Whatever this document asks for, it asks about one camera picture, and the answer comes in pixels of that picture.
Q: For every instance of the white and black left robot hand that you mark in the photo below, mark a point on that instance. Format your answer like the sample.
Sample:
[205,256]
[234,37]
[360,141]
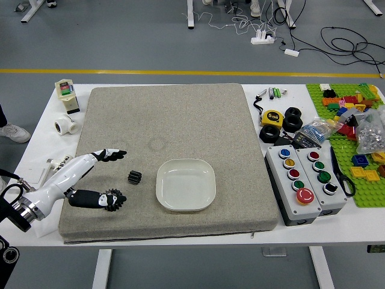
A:
[60,180]

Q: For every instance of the big black gear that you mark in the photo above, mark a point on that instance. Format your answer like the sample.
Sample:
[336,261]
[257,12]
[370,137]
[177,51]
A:
[112,191]

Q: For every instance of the small black gear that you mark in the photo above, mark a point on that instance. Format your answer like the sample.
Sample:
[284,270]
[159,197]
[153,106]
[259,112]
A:
[134,177]

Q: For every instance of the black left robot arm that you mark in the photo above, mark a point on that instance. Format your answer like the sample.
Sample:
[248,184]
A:
[15,216]

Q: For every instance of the large black nut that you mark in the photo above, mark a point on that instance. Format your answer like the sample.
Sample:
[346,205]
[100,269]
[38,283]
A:
[293,124]
[293,111]
[264,135]

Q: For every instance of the grey five-button control box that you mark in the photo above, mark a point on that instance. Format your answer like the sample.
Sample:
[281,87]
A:
[293,195]

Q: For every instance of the grey four-button control box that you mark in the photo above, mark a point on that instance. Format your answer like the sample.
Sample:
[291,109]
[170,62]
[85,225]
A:
[334,198]

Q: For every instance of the white tube with handwriting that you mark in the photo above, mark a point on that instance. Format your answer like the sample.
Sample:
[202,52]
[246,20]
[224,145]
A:
[61,162]

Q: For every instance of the white flat card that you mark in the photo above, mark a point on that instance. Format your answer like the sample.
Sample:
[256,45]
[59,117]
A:
[40,176]

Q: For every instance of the person's white shoe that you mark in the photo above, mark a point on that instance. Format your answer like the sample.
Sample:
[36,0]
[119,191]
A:
[13,133]

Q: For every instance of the person's leg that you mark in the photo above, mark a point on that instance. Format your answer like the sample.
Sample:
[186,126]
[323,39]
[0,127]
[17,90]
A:
[2,116]

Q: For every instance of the white square plate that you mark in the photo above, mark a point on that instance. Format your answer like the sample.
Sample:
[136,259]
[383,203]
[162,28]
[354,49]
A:
[185,185]

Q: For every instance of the grey-brown mat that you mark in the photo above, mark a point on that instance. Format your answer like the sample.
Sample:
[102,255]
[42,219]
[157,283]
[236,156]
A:
[180,120]

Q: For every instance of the white background table leg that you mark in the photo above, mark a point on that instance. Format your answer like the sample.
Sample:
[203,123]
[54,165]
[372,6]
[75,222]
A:
[29,12]
[190,15]
[374,7]
[288,15]

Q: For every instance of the yellow tape measure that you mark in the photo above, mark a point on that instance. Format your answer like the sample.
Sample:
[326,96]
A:
[271,118]

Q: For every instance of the black flat pouch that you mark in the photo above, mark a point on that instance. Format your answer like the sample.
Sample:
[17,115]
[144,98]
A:
[282,141]

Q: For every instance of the black and white battery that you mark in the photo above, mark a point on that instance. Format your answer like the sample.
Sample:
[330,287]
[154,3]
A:
[271,93]

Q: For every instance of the green battery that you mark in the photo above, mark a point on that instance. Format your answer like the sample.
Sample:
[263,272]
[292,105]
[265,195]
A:
[279,92]
[275,92]

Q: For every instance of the white power strip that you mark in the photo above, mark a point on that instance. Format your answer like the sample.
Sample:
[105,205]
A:
[262,38]

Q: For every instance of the black device with display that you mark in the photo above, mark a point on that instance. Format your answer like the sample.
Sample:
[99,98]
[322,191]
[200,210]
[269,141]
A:
[306,141]

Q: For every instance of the plastic bag of blue parts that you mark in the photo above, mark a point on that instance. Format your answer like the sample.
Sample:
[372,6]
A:
[316,131]

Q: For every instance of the white power adapter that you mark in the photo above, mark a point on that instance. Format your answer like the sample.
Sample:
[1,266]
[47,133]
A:
[291,52]

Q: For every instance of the black scissors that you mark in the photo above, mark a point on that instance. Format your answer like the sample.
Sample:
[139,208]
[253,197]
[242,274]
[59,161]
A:
[338,170]

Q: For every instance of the white building brick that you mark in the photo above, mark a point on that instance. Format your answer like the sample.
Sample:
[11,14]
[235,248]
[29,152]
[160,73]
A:
[325,87]

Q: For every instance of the orange building brick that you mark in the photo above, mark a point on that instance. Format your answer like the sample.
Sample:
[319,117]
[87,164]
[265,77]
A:
[330,101]

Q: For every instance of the small green building brick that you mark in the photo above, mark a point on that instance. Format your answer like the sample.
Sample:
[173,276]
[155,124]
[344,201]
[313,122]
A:
[332,106]

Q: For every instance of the black building brick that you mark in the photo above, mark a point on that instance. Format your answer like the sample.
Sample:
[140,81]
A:
[329,93]

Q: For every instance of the green building baseplate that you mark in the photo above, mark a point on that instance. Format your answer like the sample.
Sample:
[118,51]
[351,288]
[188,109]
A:
[343,153]

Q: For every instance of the yellow flat building brick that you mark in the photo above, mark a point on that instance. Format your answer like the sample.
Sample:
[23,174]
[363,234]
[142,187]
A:
[372,175]
[358,172]

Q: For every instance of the grey building brick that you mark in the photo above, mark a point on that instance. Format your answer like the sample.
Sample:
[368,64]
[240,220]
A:
[352,113]

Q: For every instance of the red building brick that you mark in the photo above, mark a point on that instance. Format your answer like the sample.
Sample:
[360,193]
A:
[349,99]

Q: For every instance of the blue square building brick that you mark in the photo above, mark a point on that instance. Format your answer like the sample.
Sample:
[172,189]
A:
[360,160]

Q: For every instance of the plastic bag of metal nuts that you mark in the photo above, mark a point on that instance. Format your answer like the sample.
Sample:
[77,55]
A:
[371,135]

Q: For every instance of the long green building brick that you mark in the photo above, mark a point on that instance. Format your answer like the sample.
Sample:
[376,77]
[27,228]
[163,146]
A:
[366,91]

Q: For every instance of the cream switch box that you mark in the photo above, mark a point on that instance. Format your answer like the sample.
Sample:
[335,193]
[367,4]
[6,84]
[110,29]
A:
[67,96]

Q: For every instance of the metal bracket under table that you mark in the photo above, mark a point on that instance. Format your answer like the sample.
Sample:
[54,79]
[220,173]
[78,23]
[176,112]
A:
[273,251]

